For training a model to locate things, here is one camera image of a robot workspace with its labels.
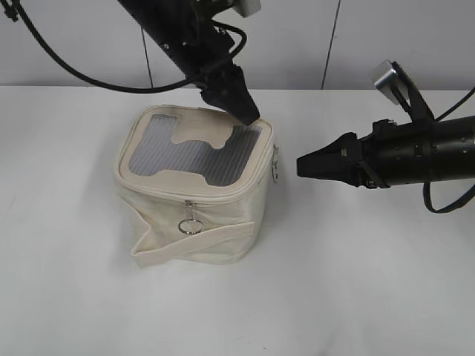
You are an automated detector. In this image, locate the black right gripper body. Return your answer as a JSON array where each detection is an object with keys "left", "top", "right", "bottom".
[{"left": 356, "top": 119, "right": 438, "bottom": 189}]

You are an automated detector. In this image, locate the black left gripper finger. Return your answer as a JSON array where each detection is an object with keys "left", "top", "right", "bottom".
[
  {"left": 200, "top": 88, "right": 229, "bottom": 111},
  {"left": 207, "top": 72, "right": 259, "bottom": 125}
]

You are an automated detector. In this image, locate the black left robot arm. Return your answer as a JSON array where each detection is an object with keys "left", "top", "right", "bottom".
[{"left": 120, "top": 1, "right": 261, "bottom": 125}]

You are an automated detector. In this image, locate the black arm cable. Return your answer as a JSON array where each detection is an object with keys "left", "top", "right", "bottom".
[
  {"left": 0, "top": 0, "right": 248, "bottom": 93},
  {"left": 422, "top": 87, "right": 475, "bottom": 214}
]

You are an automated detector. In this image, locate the silver side buckle ring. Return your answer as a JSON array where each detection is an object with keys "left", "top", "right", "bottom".
[{"left": 272, "top": 144, "right": 281, "bottom": 185}]

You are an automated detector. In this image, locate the silver zipper pull ring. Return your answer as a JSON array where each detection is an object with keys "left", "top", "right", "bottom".
[{"left": 177, "top": 200, "right": 205, "bottom": 235}]

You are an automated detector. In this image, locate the cream canvas zipper bag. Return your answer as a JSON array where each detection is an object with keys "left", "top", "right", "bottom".
[{"left": 114, "top": 105, "right": 278, "bottom": 268}]

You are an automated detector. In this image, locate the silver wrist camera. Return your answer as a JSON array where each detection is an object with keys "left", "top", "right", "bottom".
[
  {"left": 370, "top": 59, "right": 435, "bottom": 123},
  {"left": 232, "top": 0, "right": 261, "bottom": 18}
]

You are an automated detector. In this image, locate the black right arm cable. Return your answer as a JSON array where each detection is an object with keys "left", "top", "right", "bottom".
[{"left": 422, "top": 87, "right": 475, "bottom": 214}]

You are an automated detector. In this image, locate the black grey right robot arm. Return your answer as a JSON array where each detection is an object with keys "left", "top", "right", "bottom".
[{"left": 296, "top": 116, "right": 474, "bottom": 189}]

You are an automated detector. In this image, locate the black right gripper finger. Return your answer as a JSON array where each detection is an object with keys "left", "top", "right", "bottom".
[
  {"left": 296, "top": 132, "right": 360, "bottom": 178},
  {"left": 298, "top": 163, "right": 366, "bottom": 187}
]

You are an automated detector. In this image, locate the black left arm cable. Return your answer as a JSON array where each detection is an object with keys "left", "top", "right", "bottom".
[{"left": 0, "top": 0, "right": 248, "bottom": 93}]

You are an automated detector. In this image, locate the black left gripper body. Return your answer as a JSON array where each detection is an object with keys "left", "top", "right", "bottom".
[{"left": 142, "top": 1, "right": 247, "bottom": 93}]

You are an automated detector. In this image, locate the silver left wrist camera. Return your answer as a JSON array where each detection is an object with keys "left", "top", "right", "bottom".
[{"left": 232, "top": 0, "right": 261, "bottom": 18}]

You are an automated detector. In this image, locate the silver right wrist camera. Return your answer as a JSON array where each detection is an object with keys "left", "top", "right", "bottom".
[{"left": 370, "top": 59, "right": 435, "bottom": 123}]

